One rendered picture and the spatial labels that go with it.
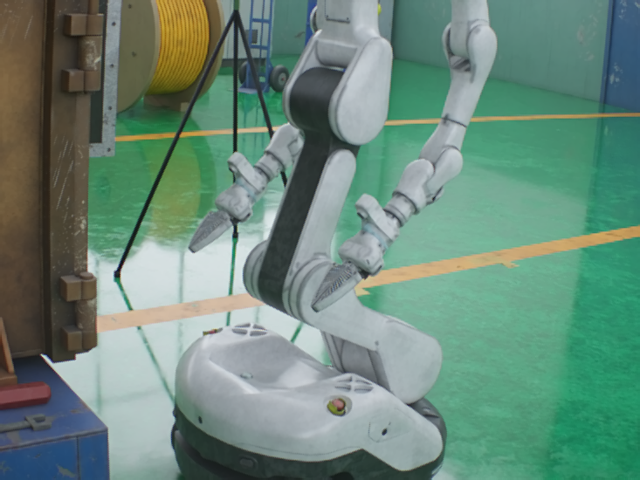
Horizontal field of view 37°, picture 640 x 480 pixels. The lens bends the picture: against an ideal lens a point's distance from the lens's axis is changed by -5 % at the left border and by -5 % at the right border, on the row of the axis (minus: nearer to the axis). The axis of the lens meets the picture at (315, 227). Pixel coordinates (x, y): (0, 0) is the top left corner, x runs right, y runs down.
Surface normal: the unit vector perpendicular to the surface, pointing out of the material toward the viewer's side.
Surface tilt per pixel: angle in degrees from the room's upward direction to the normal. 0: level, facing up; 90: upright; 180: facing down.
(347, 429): 91
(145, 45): 90
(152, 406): 0
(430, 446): 90
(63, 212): 90
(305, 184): 70
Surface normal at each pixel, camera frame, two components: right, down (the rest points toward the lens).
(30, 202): 0.57, 0.26
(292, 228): -0.69, -0.22
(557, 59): -0.81, 0.10
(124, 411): 0.07, -0.96
